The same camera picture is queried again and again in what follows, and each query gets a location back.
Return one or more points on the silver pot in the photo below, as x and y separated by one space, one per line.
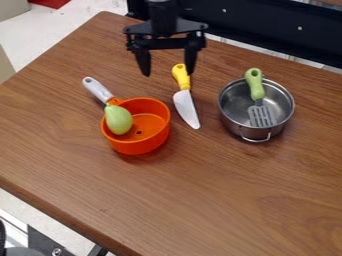
236 106

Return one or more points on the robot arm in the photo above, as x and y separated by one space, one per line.
162 11

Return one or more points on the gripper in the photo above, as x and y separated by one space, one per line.
165 33

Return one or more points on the green toy pear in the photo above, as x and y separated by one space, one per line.
118 119

